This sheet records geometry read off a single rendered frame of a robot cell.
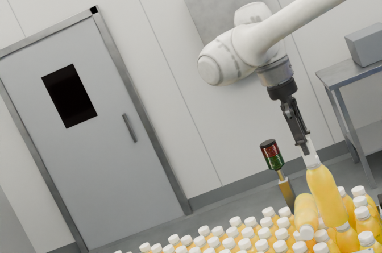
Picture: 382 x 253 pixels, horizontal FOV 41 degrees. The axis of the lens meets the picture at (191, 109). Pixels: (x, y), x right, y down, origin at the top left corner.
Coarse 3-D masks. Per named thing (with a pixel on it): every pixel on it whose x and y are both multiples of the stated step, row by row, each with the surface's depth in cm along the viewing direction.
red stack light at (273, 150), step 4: (276, 144) 187; (260, 148) 188; (264, 148) 186; (268, 148) 185; (272, 148) 186; (276, 148) 186; (264, 152) 187; (268, 152) 186; (272, 152) 186; (276, 152) 186; (264, 156) 188; (268, 156) 186; (272, 156) 186
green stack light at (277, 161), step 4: (280, 152) 188; (276, 156) 186; (280, 156) 187; (268, 160) 187; (272, 160) 186; (276, 160) 186; (280, 160) 187; (268, 164) 188; (272, 164) 187; (276, 164) 186; (280, 164) 187; (272, 168) 187; (276, 168) 187
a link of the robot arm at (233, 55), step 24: (312, 0) 105; (336, 0) 105; (240, 24) 114; (264, 24) 108; (288, 24) 106; (216, 48) 111; (240, 48) 111; (264, 48) 110; (216, 72) 111; (240, 72) 113
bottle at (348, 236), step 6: (348, 228) 144; (336, 234) 146; (342, 234) 144; (348, 234) 144; (354, 234) 144; (336, 240) 147; (342, 240) 144; (348, 240) 143; (354, 240) 143; (342, 246) 144; (348, 246) 143; (354, 246) 143; (342, 252) 146; (348, 252) 144
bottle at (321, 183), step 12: (312, 168) 133; (324, 168) 134; (312, 180) 134; (324, 180) 133; (312, 192) 135; (324, 192) 133; (336, 192) 134; (324, 204) 134; (336, 204) 134; (324, 216) 136; (336, 216) 134; (348, 216) 136
